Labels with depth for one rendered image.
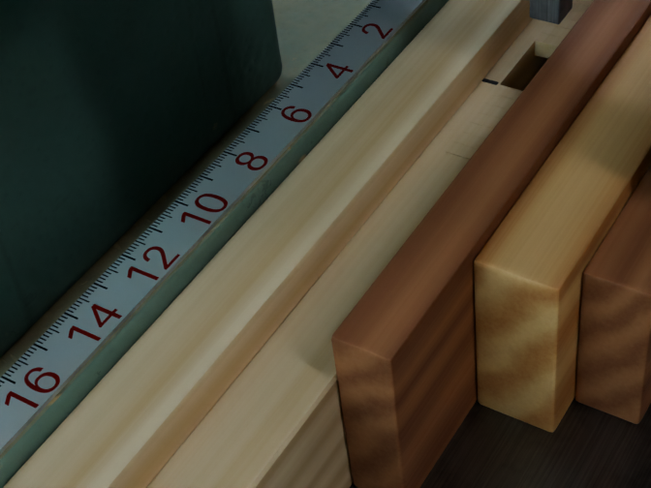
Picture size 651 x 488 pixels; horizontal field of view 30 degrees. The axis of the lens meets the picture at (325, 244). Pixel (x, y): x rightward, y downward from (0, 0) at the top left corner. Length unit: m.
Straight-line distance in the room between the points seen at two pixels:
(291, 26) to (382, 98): 0.31
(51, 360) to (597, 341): 0.12
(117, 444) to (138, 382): 0.02
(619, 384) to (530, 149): 0.06
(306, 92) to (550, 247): 0.08
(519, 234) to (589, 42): 0.07
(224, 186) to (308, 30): 0.34
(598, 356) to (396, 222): 0.06
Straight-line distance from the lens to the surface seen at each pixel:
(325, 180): 0.30
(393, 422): 0.26
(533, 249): 0.27
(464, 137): 0.32
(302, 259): 0.28
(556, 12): 0.34
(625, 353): 0.29
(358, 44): 0.33
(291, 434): 0.26
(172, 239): 0.28
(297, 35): 0.62
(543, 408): 0.30
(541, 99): 0.31
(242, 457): 0.25
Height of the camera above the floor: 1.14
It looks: 43 degrees down
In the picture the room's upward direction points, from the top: 8 degrees counter-clockwise
